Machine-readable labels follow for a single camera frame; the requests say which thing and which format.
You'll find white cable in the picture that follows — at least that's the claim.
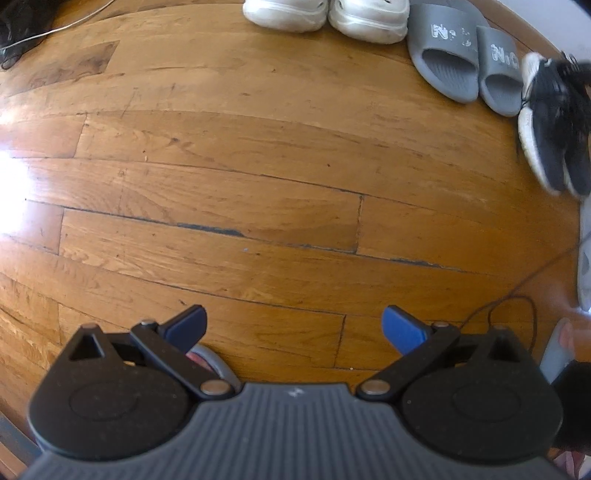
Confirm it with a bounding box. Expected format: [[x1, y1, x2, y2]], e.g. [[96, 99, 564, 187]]
[[0, 0, 114, 51]]

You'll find person's dark clothing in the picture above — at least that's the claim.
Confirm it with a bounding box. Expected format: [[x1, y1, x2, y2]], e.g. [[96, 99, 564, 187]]
[[549, 360, 591, 455]]

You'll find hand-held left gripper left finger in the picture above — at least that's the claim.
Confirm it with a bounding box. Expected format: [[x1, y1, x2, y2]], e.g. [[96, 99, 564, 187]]
[[68, 305, 234, 400]]

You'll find pale grey object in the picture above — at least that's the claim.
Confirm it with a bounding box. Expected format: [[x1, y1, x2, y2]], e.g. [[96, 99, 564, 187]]
[[576, 240, 591, 318]]

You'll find thin black cable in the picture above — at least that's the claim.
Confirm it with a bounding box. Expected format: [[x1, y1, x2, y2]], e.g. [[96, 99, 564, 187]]
[[462, 244, 591, 357]]

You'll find black bag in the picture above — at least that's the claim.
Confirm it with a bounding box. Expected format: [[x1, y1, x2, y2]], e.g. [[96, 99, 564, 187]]
[[0, 0, 63, 71]]

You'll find person's grey slipper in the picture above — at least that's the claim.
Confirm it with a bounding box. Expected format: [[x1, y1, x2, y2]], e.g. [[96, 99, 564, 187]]
[[539, 318, 585, 385], [187, 346, 242, 389]]

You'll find white clog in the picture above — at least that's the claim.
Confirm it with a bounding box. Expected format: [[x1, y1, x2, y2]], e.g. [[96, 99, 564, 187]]
[[242, 0, 331, 33], [329, 0, 411, 45]]

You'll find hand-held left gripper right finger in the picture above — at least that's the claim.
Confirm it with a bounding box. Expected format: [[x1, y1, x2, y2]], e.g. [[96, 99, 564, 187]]
[[355, 305, 525, 400]]

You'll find grey slide sandal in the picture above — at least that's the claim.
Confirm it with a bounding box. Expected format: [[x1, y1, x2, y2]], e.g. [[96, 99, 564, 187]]
[[475, 25, 533, 117], [406, 2, 490, 103]]

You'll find black sneaker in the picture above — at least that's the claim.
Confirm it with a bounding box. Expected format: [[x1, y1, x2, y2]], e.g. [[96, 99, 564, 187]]
[[517, 52, 575, 195], [558, 58, 591, 197]]

